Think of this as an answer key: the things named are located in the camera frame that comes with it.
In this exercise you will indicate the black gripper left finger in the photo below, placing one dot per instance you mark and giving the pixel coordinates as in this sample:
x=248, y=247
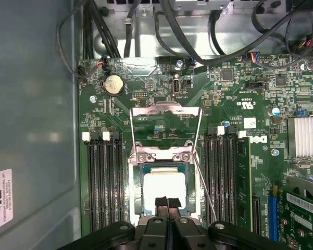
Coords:
x=156, y=234

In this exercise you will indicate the metal socket cover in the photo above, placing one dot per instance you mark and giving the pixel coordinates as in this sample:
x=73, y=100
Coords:
x=166, y=108

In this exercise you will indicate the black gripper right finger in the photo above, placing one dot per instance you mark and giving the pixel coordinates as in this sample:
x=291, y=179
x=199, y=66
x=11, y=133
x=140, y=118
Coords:
x=182, y=234

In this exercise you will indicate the silver chipset heat sink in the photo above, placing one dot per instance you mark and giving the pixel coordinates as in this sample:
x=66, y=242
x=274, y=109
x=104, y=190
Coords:
x=307, y=136

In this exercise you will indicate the white case sticker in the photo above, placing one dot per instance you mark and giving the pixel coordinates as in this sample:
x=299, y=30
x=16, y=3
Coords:
x=1, y=200

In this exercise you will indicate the green RAM stick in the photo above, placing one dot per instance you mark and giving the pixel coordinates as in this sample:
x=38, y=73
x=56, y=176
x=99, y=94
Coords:
x=244, y=182

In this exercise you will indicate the green motherboard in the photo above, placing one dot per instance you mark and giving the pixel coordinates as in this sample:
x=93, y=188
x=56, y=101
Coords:
x=216, y=104

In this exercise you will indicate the silver CPU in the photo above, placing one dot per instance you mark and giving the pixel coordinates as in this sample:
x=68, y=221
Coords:
x=164, y=187

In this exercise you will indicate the silver coin battery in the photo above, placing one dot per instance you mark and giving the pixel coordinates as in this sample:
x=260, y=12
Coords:
x=114, y=85

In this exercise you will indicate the RAM slot white clips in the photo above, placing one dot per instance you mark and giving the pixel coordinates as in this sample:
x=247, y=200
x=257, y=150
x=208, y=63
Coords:
x=111, y=182
x=220, y=182
x=93, y=182

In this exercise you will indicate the RAM slot black clips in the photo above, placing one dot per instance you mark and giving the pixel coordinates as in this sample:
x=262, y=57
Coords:
x=231, y=182
x=120, y=182
x=210, y=166
x=102, y=182

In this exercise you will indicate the black expansion slot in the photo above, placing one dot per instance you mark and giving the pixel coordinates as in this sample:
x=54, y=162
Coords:
x=256, y=216

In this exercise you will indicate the graphics card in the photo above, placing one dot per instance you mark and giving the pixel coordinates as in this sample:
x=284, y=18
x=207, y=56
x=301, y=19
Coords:
x=302, y=221

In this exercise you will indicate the internal USB port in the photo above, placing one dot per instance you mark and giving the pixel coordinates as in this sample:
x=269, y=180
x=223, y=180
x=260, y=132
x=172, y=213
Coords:
x=176, y=86

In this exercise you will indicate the blue expansion slot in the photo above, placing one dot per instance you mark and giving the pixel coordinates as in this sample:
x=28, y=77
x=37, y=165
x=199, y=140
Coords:
x=272, y=216

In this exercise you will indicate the silver blue capacitor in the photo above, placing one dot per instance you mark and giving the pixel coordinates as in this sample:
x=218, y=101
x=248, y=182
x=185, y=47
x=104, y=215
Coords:
x=275, y=111

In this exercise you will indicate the CPU socket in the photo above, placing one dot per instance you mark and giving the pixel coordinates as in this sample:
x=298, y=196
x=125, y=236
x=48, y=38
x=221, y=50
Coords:
x=135, y=187

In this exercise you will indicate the dark grey PC case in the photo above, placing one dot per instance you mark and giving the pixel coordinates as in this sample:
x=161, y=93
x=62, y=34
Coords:
x=28, y=91

